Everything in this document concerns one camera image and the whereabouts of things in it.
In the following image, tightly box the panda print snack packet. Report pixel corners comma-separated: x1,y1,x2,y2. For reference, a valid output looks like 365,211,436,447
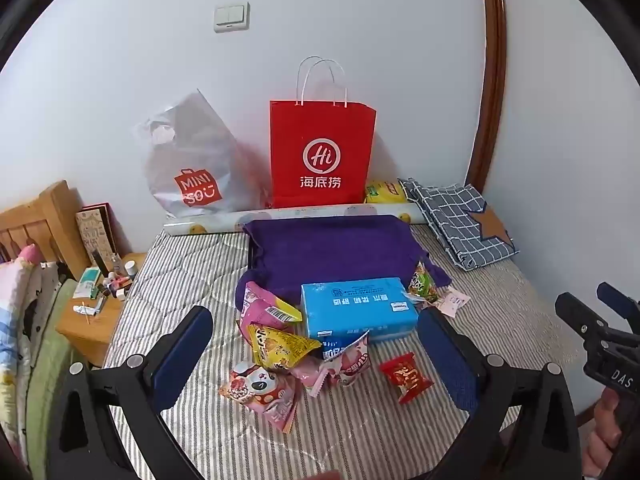
218,361,301,433

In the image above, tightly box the printed paper roll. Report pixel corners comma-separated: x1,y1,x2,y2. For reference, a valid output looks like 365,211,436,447
164,202,426,237

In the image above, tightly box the white light switch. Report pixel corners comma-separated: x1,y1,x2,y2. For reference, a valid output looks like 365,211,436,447
214,2,251,33

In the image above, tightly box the strawberry print snack packet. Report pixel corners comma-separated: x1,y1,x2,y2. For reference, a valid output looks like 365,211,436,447
322,337,372,387

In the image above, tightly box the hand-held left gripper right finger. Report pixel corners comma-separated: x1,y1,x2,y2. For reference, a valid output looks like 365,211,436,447
416,306,583,480

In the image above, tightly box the wooden headboard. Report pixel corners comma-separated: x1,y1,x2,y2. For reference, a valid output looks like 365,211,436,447
0,180,91,281

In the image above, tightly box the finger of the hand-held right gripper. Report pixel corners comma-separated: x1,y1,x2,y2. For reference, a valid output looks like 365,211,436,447
596,282,640,333
554,291,608,346

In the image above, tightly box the grey striped bed quilt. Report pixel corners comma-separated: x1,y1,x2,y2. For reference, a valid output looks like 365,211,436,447
100,220,586,480

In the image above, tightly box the printed pink pillow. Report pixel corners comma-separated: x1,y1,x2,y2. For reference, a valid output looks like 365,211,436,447
0,244,61,461

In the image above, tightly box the green snack packet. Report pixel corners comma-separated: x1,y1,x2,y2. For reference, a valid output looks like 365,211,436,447
407,261,441,306

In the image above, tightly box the blue snack packet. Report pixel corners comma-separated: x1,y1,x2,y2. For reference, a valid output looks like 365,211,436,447
320,331,368,361

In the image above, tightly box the pink snack bag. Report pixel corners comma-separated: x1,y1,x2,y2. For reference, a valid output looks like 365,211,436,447
239,281,304,346

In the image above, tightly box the green blanket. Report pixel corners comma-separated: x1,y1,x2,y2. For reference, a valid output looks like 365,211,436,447
25,280,83,480

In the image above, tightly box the small pink sachet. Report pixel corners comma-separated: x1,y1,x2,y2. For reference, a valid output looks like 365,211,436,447
435,290,472,318

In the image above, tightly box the red candy packet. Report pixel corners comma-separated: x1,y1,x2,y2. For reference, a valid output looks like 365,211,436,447
378,352,435,405

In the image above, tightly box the white plastic shopping bag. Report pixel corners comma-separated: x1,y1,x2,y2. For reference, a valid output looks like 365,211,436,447
132,89,271,216

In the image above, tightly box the yellow triangular snack packet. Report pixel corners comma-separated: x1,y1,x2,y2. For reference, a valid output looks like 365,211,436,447
248,324,322,372

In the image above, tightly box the person's right hand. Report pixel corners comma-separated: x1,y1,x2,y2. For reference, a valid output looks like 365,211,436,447
582,390,622,478

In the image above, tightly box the purple towel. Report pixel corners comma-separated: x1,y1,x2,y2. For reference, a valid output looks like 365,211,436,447
235,214,451,311

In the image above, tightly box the blue tissue pack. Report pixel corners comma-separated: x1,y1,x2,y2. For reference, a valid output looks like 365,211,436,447
300,276,420,343

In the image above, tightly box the pale pink snack packet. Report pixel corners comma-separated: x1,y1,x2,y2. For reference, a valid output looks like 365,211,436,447
290,357,341,398

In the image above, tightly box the wooden nightstand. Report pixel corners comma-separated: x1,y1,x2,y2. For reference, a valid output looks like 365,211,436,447
55,252,148,366

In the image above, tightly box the green white box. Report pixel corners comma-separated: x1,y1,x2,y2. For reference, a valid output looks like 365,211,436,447
74,266,106,301

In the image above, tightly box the brown wooden door frame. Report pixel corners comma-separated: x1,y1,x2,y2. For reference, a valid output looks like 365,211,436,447
465,0,508,191

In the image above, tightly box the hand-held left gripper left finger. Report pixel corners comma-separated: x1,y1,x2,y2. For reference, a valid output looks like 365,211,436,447
47,305,215,480

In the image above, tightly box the red paper bag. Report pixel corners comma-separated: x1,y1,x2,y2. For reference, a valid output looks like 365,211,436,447
269,55,377,209

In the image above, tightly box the printed brown box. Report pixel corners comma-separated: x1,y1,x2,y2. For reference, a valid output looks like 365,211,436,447
75,202,121,268

